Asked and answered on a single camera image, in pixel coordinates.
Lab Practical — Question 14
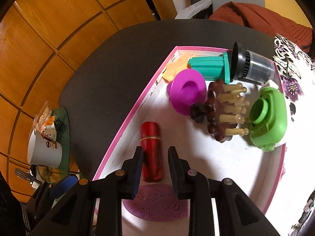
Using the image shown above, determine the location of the red lipstick tube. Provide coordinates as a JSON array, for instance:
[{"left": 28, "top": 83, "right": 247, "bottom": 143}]
[{"left": 140, "top": 122, "right": 164, "bottom": 183}]

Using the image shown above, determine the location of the green white dispenser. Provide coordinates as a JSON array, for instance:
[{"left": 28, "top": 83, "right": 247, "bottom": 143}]
[{"left": 249, "top": 80, "right": 290, "bottom": 152}]

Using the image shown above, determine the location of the magenta funnel cup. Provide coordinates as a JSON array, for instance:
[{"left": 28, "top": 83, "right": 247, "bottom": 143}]
[{"left": 167, "top": 69, "right": 207, "bottom": 116}]

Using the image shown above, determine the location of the orange plastic comb piece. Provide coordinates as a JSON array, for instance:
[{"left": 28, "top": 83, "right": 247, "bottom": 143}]
[{"left": 162, "top": 52, "right": 196, "bottom": 82}]

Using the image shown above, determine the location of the teal plastic spool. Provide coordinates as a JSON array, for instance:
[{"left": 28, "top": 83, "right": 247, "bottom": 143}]
[{"left": 188, "top": 52, "right": 231, "bottom": 84}]

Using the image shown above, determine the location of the black clear cylinder jar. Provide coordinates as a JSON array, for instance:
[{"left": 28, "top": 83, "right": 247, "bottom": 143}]
[{"left": 230, "top": 42, "right": 275, "bottom": 85}]

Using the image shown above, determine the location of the white printed mug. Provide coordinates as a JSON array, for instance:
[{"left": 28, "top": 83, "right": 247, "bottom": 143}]
[{"left": 27, "top": 129, "right": 62, "bottom": 168}]

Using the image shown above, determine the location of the white floral embroidered tablecloth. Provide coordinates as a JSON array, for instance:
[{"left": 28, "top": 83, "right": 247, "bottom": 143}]
[{"left": 266, "top": 34, "right": 314, "bottom": 235}]

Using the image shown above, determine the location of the pink shallow box tray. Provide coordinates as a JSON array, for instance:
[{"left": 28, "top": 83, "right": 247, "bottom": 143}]
[{"left": 92, "top": 45, "right": 287, "bottom": 215}]

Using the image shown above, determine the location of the rust red jacket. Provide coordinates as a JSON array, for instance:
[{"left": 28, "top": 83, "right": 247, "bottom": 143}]
[{"left": 209, "top": 2, "right": 314, "bottom": 59}]

